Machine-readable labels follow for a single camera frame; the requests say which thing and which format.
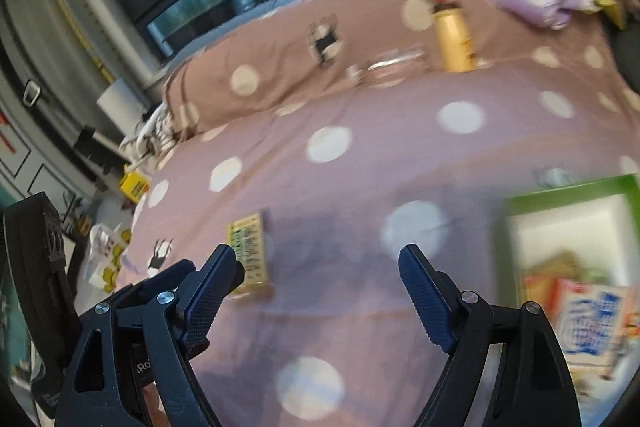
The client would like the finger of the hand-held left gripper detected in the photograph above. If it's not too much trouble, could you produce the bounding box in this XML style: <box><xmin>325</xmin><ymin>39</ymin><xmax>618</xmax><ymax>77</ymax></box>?
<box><xmin>109</xmin><ymin>259</ymin><xmax>197</xmax><ymax>309</ymax></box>

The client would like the green-rimmed white box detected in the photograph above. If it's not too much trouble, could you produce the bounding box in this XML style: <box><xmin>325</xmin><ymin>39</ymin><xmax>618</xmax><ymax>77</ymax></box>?
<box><xmin>492</xmin><ymin>174</ymin><xmax>640</xmax><ymax>413</ymax></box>

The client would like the small yellow box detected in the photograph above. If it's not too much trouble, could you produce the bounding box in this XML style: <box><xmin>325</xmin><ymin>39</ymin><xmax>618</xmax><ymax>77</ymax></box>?
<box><xmin>118</xmin><ymin>171</ymin><xmax>151</xmax><ymax>201</ymax></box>

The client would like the black and white striped cloth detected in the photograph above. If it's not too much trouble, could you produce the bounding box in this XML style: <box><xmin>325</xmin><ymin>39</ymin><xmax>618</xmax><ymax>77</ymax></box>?
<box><xmin>120</xmin><ymin>104</ymin><xmax>177</xmax><ymax>168</ymax></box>

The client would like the yellow bottle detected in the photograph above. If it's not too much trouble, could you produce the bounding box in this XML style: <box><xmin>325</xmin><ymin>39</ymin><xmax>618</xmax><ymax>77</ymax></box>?
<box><xmin>419</xmin><ymin>0</ymin><xmax>477</xmax><ymax>74</ymax></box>

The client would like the yellow snack packet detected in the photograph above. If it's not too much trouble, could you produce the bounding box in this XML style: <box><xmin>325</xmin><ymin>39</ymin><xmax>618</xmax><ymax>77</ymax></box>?
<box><xmin>227</xmin><ymin>211</ymin><xmax>276</xmax><ymax>301</ymax></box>

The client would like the white bag with yellow print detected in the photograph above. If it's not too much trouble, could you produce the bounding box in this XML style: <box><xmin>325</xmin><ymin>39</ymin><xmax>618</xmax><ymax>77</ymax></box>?
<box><xmin>89</xmin><ymin>224</ymin><xmax>134</xmax><ymax>294</ymax></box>

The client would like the white paper roll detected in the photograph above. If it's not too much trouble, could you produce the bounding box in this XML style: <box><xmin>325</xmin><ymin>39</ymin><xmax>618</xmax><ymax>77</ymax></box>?
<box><xmin>97</xmin><ymin>79</ymin><xmax>147</xmax><ymax>124</ymax></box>

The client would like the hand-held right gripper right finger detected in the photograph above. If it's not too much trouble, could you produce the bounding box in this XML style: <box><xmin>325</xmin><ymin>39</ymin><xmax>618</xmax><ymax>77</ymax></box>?
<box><xmin>398</xmin><ymin>244</ymin><xmax>584</xmax><ymax>427</ymax></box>

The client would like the silver wrapper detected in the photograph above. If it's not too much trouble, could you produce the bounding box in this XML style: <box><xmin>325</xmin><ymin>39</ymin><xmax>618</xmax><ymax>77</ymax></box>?
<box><xmin>532</xmin><ymin>166</ymin><xmax>582</xmax><ymax>188</ymax></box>

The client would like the pink polka-dot blanket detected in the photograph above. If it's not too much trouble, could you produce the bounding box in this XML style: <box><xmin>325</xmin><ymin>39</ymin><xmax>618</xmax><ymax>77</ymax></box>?
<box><xmin>129</xmin><ymin>0</ymin><xmax>640</xmax><ymax>427</ymax></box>

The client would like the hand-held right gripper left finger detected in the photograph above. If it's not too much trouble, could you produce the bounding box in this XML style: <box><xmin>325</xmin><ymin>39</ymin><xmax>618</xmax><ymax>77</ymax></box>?
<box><xmin>54</xmin><ymin>244</ymin><xmax>246</xmax><ymax>427</ymax></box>

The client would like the beige snack packet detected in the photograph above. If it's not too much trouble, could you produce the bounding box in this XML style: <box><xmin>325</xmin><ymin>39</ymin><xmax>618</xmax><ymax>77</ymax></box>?
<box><xmin>529</xmin><ymin>251</ymin><xmax>587</xmax><ymax>282</ymax></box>

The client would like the white and blue snack packet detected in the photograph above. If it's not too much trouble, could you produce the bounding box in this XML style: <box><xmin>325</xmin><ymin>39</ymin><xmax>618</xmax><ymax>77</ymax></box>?
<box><xmin>554</xmin><ymin>279</ymin><xmax>637</xmax><ymax>379</ymax></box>

